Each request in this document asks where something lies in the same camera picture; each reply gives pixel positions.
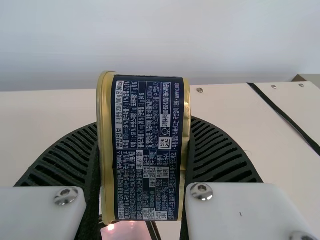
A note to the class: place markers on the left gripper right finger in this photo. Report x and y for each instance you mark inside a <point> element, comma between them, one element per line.
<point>220,155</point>

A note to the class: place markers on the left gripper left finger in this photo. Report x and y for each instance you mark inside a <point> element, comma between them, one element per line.
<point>57,162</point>

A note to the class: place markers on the rectangular tin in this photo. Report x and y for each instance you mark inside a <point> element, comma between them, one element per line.
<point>145,150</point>

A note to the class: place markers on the black strip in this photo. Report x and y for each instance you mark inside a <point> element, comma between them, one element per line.
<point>282,112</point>

